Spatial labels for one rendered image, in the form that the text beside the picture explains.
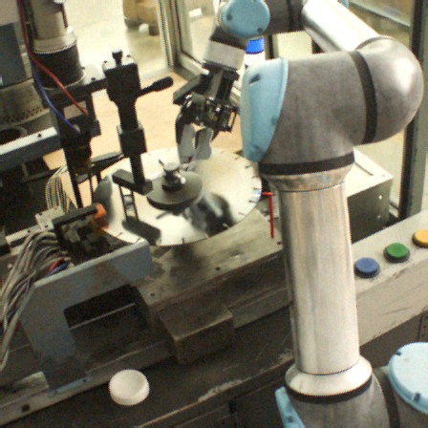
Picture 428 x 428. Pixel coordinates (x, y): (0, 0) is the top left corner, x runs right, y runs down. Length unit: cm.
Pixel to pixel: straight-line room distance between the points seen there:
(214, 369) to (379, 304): 32
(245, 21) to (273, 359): 60
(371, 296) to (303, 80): 51
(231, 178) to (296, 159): 56
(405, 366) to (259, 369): 37
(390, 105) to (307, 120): 10
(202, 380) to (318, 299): 44
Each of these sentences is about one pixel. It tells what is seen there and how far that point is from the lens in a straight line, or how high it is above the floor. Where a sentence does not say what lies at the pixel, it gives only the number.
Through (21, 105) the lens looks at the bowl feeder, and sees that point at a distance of 176.
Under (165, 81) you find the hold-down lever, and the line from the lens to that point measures 105.
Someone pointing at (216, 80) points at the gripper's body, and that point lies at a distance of 118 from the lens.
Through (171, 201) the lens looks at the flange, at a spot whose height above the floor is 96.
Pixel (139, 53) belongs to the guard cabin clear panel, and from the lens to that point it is 231.
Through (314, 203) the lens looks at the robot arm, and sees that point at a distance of 74.
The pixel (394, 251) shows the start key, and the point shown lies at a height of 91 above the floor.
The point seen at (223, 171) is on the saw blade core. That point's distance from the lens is 129.
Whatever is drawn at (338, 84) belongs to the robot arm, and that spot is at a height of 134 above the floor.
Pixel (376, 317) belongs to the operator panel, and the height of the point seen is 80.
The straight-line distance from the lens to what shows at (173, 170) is 122.
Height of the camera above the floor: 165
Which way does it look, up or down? 37 degrees down
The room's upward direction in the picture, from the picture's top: 7 degrees counter-clockwise
